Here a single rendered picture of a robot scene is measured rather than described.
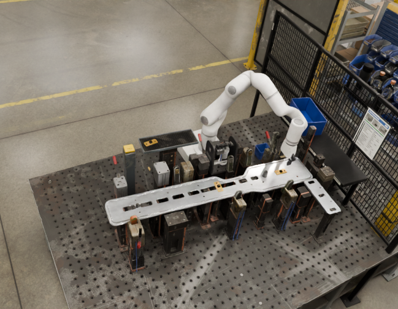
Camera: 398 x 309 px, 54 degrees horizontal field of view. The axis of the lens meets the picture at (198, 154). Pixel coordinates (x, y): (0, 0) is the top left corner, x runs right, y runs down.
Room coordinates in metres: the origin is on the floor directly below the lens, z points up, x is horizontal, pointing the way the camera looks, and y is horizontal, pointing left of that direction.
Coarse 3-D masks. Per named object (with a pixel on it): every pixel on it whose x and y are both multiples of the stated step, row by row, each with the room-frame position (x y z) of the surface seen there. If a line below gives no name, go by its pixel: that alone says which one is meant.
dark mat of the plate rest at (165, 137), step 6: (174, 132) 1.95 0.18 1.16; (180, 132) 1.96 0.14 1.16; (186, 132) 1.97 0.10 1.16; (192, 132) 1.97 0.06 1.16; (144, 138) 1.85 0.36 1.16; (150, 138) 1.86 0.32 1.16; (156, 138) 1.87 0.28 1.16; (162, 138) 1.88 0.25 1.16; (168, 138) 1.89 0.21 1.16; (174, 138) 1.89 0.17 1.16; (180, 138) 1.90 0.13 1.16; (186, 138) 1.91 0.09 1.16; (192, 138) 1.92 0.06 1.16; (144, 144) 1.79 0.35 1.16; (156, 144) 1.81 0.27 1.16; (162, 144) 1.82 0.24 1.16; (168, 144) 1.83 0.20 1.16; (174, 144) 1.83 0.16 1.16; (180, 144) 1.84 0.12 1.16; (144, 150) 1.74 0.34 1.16; (150, 150) 1.75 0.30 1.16
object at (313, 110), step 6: (294, 102) 2.56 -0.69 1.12; (300, 102) 2.58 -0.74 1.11; (306, 102) 2.59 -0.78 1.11; (312, 102) 2.55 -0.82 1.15; (300, 108) 2.58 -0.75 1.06; (306, 108) 2.59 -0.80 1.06; (312, 108) 2.52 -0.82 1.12; (306, 114) 2.55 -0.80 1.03; (312, 114) 2.50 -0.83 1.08; (318, 114) 2.43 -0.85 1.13; (312, 120) 2.47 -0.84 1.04; (318, 120) 2.40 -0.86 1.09; (324, 120) 2.34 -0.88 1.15; (318, 126) 2.30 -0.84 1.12; (306, 132) 2.27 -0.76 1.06; (318, 132) 2.31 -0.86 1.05
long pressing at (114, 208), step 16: (288, 160) 2.01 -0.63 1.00; (240, 176) 1.79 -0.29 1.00; (256, 176) 1.82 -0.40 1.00; (272, 176) 1.84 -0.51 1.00; (288, 176) 1.86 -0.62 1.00; (304, 176) 1.88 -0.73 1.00; (144, 192) 1.54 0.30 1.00; (160, 192) 1.56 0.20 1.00; (176, 192) 1.58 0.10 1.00; (208, 192) 1.61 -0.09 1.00; (224, 192) 1.63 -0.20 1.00; (112, 208) 1.38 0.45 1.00; (144, 208) 1.42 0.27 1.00; (160, 208) 1.43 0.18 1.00; (176, 208) 1.45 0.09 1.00; (112, 224) 1.28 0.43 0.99
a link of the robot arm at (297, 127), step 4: (292, 120) 1.90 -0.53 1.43; (296, 120) 1.90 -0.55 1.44; (300, 120) 1.90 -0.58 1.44; (292, 124) 1.87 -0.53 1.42; (296, 124) 1.86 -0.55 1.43; (300, 124) 1.86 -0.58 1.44; (304, 124) 1.87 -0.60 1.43; (292, 128) 1.86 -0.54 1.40; (296, 128) 1.85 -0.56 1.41; (300, 128) 1.85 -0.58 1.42; (304, 128) 1.91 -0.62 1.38; (288, 132) 1.88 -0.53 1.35; (292, 132) 1.86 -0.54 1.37; (296, 132) 1.85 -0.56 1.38; (300, 132) 1.85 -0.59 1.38; (288, 136) 1.87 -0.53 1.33; (292, 136) 1.85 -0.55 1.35; (296, 136) 1.85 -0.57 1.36; (300, 136) 1.87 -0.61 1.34; (292, 140) 1.85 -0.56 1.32; (296, 140) 1.85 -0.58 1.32
